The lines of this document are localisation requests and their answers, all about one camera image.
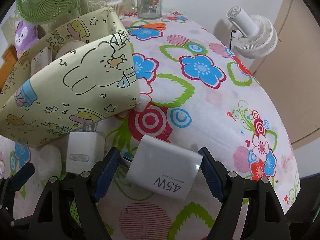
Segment beige cartoon board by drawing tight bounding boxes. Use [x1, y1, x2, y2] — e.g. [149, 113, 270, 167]
[1, 0, 131, 44]

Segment white small fan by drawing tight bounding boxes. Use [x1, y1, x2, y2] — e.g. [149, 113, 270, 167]
[226, 6, 278, 59]

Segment white labelled adapter box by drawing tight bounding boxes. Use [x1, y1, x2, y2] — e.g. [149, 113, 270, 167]
[30, 47, 52, 76]

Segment cotton swab container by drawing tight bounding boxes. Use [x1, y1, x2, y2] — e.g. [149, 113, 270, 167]
[107, 0, 125, 20]

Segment white square charger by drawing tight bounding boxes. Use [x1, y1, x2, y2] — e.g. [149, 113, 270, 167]
[66, 123, 105, 174]

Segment round cream bear-print case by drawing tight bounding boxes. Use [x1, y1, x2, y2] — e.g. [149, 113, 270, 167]
[55, 40, 85, 60]

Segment orange handled scissors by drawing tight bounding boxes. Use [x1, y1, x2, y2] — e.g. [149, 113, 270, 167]
[126, 23, 167, 31]

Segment orange wooden chair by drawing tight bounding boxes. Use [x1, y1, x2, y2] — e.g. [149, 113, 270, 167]
[0, 45, 18, 88]

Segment floral tablecloth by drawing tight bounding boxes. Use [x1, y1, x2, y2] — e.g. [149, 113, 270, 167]
[1, 12, 300, 239]

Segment purple plush rabbit toy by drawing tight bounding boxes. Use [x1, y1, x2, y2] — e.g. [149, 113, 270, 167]
[15, 20, 39, 54]

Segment yellow cartoon fabric storage box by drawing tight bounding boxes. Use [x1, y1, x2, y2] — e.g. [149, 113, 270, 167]
[1, 7, 140, 148]

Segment white 45W charger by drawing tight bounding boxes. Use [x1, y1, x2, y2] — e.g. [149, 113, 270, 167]
[126, 135, 202, 200]

